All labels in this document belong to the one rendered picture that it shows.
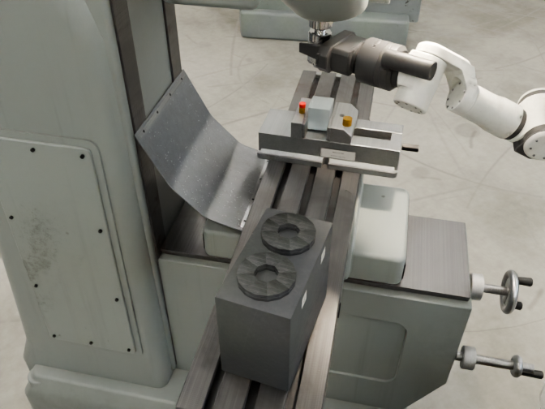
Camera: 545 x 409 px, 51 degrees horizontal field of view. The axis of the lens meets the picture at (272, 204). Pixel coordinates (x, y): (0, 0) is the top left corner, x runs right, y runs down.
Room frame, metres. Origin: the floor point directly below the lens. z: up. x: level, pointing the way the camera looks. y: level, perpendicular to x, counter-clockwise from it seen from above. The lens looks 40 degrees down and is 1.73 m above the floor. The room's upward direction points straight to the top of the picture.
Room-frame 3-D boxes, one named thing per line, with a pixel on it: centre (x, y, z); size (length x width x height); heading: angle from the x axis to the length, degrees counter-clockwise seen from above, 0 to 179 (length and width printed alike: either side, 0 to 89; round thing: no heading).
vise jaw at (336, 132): (1.19, -0.17, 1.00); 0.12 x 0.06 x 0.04; 166
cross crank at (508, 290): (1.00, -0.58, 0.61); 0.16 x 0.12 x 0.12; 78
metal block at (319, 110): (1.20, -0.12, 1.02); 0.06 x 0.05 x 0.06; 166
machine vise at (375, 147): (1.20, -0.15, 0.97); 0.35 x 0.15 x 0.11; 76
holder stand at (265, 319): (0.63, -0.01, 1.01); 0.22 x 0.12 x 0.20; 160
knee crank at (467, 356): (0.86, -0.58, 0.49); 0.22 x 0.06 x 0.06; 78
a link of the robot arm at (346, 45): (1.05, -0.17, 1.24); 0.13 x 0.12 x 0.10; 143
